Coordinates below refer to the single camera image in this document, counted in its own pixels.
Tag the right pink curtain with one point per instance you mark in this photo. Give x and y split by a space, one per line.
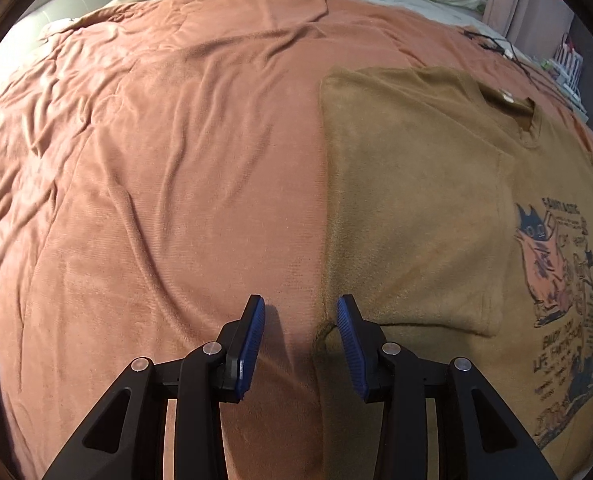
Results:
535 27

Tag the orange brown bed blanket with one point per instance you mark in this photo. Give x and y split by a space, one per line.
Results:
164 160

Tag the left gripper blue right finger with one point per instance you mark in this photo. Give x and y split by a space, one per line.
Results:
479 437

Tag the olive brown printed t-shirt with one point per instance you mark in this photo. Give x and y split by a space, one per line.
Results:
460 218

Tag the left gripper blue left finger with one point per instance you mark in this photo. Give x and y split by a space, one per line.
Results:
122 437

